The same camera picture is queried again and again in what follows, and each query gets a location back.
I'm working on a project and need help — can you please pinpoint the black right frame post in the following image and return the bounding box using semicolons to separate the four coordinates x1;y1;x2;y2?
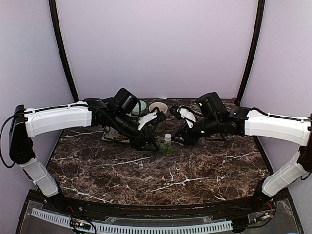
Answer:
235;0;265;106

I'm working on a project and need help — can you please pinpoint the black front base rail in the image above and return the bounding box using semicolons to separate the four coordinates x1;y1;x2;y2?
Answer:
26;190;288;221

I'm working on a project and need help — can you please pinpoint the floral square ceramic plate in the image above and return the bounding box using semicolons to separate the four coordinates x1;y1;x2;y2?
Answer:
101;126;130;144

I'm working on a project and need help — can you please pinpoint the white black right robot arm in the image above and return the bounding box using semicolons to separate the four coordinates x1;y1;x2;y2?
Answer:
171;92;312;212

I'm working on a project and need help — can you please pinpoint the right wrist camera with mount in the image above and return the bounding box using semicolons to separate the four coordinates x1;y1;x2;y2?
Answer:
170;105;197;128

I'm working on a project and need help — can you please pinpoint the beige printed ceramic mug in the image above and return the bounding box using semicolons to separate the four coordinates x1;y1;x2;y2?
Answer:
149;102;168;133

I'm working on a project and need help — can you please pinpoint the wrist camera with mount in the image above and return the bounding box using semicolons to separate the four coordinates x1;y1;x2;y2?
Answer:
170;105;197;128
137;109;166;131

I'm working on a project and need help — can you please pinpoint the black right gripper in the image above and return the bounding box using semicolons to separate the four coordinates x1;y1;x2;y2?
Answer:
171;115;221;147

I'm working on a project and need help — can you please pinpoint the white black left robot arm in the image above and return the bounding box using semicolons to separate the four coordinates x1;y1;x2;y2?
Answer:
5;88;158;213

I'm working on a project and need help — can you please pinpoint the white pill bottle orange label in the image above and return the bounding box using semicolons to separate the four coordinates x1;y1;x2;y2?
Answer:
164;133;172;144

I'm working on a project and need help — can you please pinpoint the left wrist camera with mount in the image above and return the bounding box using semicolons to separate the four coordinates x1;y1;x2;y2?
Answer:
137;109;166;131

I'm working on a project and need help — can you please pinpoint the white slotted cable duct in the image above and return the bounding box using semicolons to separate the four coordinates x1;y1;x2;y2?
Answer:
31;208;233;234

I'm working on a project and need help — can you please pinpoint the celadon ceramic bowl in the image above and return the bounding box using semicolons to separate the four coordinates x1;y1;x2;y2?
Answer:
131;100;147;117

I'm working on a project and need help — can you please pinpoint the green weekly pill organizer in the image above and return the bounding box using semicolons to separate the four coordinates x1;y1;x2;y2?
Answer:
158;142;175;154

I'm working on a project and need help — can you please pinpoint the black frame post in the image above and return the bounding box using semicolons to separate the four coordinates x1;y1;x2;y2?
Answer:
48;0;79;101
235;0;265;106

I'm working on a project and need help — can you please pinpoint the black left frame post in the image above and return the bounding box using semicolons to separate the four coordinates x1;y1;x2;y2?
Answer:
48;0;79;101

